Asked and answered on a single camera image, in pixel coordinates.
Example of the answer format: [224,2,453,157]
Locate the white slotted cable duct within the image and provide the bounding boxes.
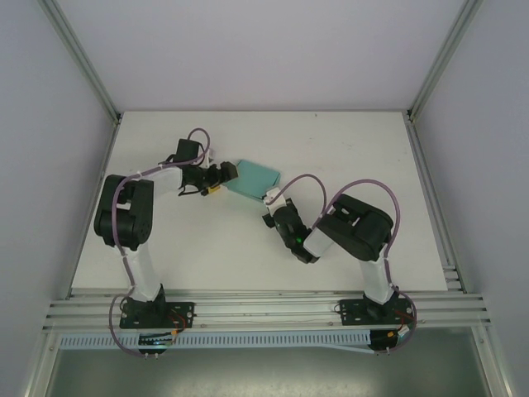
[60,329,373,351]

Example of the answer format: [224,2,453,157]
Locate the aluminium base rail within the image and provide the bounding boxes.
[41,288,495,332]

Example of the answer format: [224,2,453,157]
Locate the aluminium table side rail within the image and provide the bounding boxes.
[64,113,124,301]
[404,119,468,293]

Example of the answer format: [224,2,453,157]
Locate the red black wire bundle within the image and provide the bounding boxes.
[167,312,187,337]
[388,308,417,338]

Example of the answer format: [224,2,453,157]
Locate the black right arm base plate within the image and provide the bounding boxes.
[337,298,414,328]

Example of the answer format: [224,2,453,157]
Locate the aluminium frame post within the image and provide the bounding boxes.
[39,0,124,125]
[407,0,484,122]

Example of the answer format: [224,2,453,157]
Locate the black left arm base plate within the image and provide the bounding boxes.
[119,300,196,330]

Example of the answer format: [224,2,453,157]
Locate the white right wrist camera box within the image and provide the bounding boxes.
[262,185,289,214]

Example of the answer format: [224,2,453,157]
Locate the aluminium frame leg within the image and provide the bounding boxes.
[22,328,63,397]
[470,326,520,397]

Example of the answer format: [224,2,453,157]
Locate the black round controller box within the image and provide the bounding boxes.
[369,329,404,356]
[137,332,170,359]

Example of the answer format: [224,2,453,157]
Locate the teal cardboard paper box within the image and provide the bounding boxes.
[226,159,283,204]

